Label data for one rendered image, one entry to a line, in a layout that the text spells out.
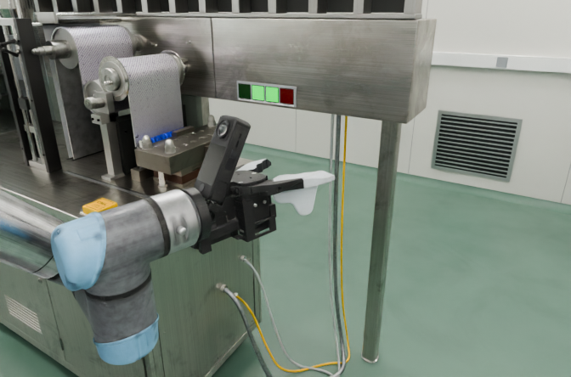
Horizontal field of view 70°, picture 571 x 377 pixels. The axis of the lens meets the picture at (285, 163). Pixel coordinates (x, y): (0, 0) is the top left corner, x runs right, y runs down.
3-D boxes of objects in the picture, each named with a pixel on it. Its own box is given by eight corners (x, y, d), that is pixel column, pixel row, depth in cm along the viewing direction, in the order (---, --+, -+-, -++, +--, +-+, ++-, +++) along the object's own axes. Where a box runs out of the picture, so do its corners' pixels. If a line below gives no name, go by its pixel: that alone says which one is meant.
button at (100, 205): (82, 213, 121) (81, 205, 120) (103, 204, 127) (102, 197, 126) (98, 219, 118) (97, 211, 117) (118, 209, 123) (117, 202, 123)
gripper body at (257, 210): (251, 216, 64) (180, 243, 57) (244, 164, 62) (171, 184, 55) (281, 228, 59) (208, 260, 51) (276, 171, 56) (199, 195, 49)
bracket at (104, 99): (100, 179, 146) (86, 93, 135) (115, 173, 151) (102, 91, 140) (110, 182, 143) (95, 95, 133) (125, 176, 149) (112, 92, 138)
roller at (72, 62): (58, 67, 152) (50, 27, 147) (115, 60, 172) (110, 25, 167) (81, 70, 145) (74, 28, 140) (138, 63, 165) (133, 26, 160)
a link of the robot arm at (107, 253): (57, 278, 48) (42, 214, 45) (147, 245, 55) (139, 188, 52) (76, 314, 42) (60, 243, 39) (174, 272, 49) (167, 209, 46)
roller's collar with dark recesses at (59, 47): (46, 59, 144) (42, 40, 141) (62, 57, 148) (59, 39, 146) (57, 60, 141) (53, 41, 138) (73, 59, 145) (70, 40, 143)
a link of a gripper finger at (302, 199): (336, 206, 60) (274, 214, 60) (333, 168, 59) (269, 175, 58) (340, 214, 57) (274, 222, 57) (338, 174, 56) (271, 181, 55)
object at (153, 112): (134, 147, 142) (127, 93, 135) (183, 131, 161) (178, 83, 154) (136, 147, 141) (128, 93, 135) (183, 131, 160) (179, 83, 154)
